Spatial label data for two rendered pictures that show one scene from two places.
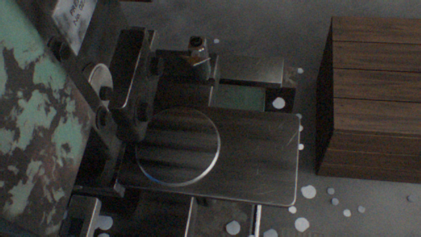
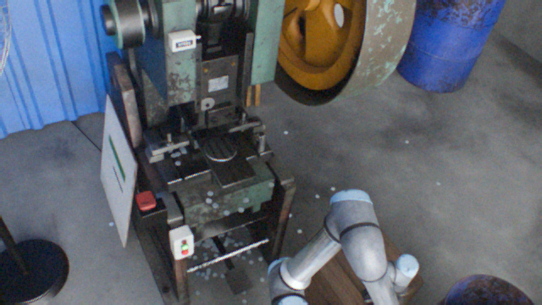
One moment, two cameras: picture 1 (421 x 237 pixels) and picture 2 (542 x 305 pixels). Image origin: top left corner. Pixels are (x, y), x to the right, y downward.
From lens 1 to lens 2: 127 cm
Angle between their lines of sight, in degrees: 26
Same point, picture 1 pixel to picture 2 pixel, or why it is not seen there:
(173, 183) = (207, 153)
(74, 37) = (211, 88)
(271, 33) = not seen: hidden behind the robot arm
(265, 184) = (224, 176)
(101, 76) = (210, 101)
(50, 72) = (192, 83)
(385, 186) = not seen: outside the picture
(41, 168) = (178, 93)
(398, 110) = (335, 268)
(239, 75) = (273, 167)
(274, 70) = (285, 177)
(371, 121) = not seen: hidden behind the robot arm
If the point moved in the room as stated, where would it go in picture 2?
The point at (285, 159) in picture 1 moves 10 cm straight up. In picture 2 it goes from (237, 178) to (239, 159)
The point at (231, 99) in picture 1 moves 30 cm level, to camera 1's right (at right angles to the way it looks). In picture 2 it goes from (261, 169) to (317, 213)
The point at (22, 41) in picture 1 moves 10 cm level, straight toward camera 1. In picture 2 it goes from (191, 75) to (180, 95)
